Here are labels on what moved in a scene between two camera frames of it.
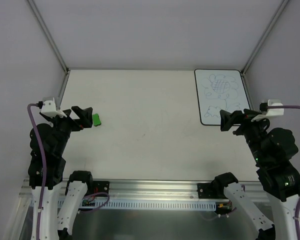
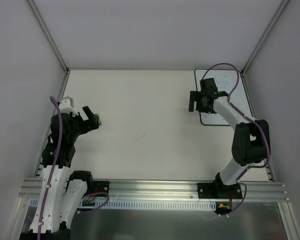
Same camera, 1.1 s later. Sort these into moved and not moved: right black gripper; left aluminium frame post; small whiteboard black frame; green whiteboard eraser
Moved: right black gripper
Not moved: left aluminium frame post; green whiteboard eraser; small whiteboard black frame
